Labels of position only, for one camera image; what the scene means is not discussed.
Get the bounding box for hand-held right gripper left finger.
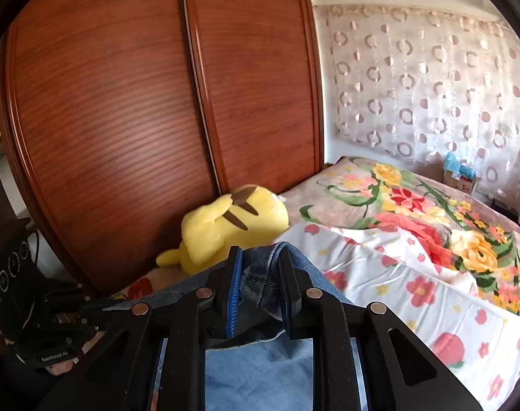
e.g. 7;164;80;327
35;246;244;411

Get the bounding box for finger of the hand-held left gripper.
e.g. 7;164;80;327
50;285;115;343

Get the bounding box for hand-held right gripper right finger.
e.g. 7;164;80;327
278;248;485;411

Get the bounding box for blue denim pants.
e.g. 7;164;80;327
110;242;368;411

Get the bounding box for person's left hand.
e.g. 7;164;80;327
48;359;77;376

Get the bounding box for yellow plush toy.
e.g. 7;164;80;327
156;184;290;275

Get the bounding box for white floral bed sheet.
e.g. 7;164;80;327
273;223;520;411

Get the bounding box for colourful floral blanket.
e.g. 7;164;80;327
286;156;520;322

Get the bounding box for wooden slatted wardrobe door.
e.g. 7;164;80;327
0;0;220;296
181;0;327;195

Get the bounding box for cardboard box with blue bags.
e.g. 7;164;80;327
442;152;479;195

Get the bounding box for circle-patterned sheer curtain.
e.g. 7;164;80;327
326;3;520;189

